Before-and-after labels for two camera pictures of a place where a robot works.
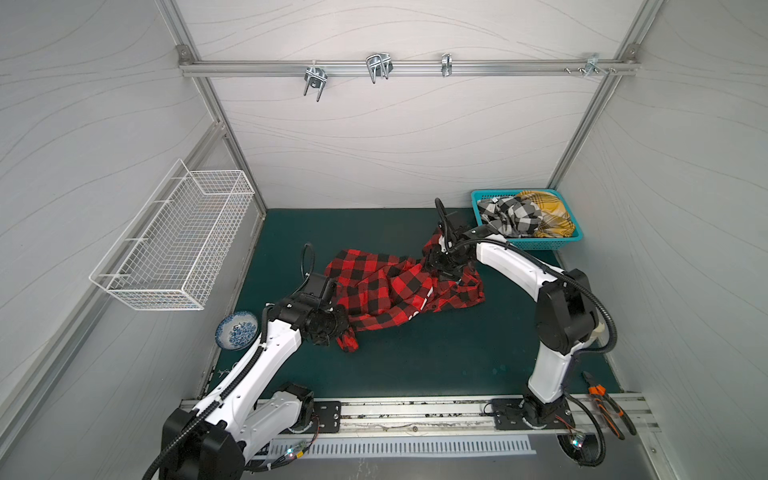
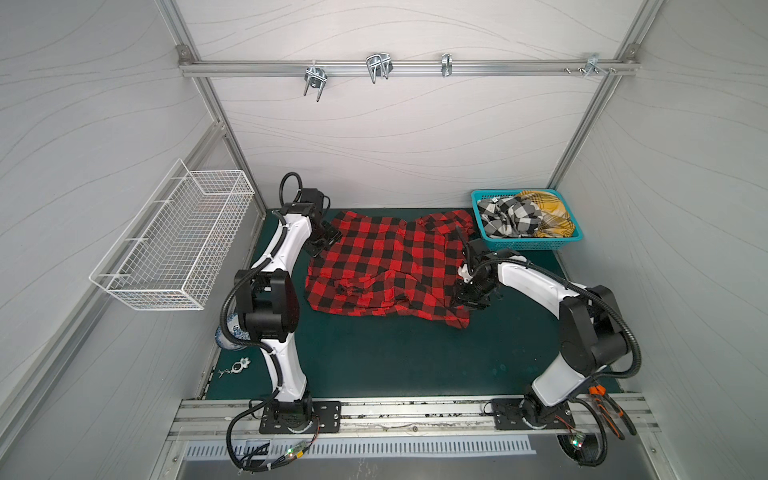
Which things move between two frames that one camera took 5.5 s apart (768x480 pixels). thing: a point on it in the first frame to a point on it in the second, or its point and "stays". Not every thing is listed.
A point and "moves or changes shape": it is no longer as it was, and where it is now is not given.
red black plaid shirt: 380,290 moves or changes shape
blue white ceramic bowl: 236,330 stays
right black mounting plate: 511,414 stays
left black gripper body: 332,323 to 321,239
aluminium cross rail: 286,67 stays
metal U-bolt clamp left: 315,77 stays
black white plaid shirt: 512,216 stays
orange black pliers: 610,409 stays
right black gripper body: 437,260 to 470,291
